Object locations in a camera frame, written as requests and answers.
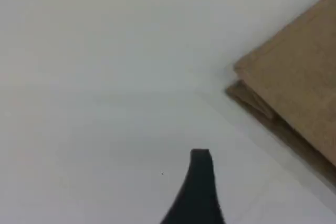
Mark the brown jute tote bag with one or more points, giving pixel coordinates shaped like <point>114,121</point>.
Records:
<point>302,77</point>

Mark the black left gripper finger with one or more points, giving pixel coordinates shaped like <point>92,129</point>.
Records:
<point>199,195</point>

